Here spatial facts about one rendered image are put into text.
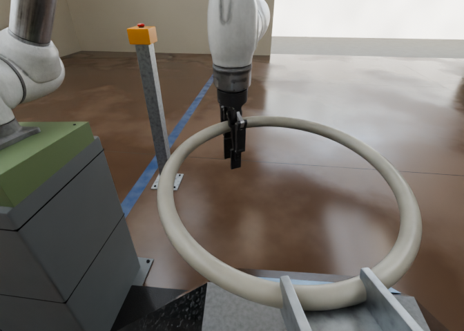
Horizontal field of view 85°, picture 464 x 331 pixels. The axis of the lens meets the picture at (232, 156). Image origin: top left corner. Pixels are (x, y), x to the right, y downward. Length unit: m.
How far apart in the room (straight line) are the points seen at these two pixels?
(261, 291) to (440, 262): 1.59
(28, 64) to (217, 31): 0.64
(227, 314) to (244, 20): 0.51
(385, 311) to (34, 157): 0.81
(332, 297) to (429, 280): 1.40
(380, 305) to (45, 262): 0.84
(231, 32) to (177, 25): 6.23
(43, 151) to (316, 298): 0.75
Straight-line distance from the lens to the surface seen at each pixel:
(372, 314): 0.41
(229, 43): 0.56
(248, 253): 1.54
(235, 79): 0.59
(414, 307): 0.54
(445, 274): 1.84
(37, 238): 0.90
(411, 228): 0.51
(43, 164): 0.86
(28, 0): 0.97
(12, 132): 0.97
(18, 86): 1.00
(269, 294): 0.37
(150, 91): 1.68
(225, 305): 0.46
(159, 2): 6.86
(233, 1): 0.55
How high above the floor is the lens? 1.24
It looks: 33 degrees down
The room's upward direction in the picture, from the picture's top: straight up
